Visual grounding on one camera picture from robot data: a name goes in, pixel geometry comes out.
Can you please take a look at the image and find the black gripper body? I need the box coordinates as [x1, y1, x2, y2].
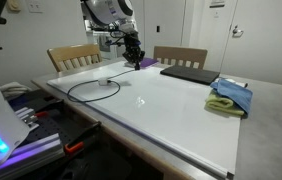
[122, 32, 143, 57]

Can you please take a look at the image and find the white charger adapter block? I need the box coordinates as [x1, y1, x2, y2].
[97, 77, 113, 86]

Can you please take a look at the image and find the black charger cable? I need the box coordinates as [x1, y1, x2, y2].
[66, 68, 137, 103]

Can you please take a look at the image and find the purple notebook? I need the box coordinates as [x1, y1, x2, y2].
[124, 56, 160, 70]

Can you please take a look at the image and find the white kitchen oven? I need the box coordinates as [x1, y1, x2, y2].
[92, 30, 118, 60]

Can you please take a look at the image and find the brown wooden chair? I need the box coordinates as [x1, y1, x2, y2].
[153, 45, 209, 70]

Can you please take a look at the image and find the light wooden chair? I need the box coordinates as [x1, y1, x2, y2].
[46, 43, 103, 73]

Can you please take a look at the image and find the white whiteboard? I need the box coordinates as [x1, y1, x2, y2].
[46, 59, 242, 179]

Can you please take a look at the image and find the yellow-green cloth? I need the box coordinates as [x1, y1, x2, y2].
[204, 89, 246, 117]

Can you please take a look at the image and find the white marker pen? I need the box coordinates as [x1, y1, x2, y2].
[214, 76, 249, 88]

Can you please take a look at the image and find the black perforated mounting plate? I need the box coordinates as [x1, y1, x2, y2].
[7, 88, 99, 148]

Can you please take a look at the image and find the door sign plate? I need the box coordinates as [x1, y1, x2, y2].
[209, 0, 226, 8]

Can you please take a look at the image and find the blue cloth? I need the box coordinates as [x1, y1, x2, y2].
[209, 78, 254, 115]

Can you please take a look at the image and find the white folded cloth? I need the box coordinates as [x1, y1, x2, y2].
[0, 81, 32, 100]

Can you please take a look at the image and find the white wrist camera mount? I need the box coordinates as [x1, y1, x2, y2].
[109, 20, 139, 38]

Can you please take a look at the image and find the black clamp orange handle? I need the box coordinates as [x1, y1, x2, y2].
[63, 120, 103, 155]

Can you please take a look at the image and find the silver door handle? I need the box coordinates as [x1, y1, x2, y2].
[232, 24, 245, 38]

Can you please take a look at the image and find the red handled tool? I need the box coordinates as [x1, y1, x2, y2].
[34, 110, 49, 118]

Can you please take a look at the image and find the white light switch plate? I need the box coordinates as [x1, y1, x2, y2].
[27, 0, 44, 14]

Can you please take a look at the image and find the silver metal bracket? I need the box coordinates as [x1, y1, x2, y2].
[14, 106, 40, 133]

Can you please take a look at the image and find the beige wall thermostat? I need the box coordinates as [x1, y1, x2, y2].
[6, 0, 22, 12]

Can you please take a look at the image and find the aluminium profile rail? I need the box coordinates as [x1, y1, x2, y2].
[0, 133, 65, 180]

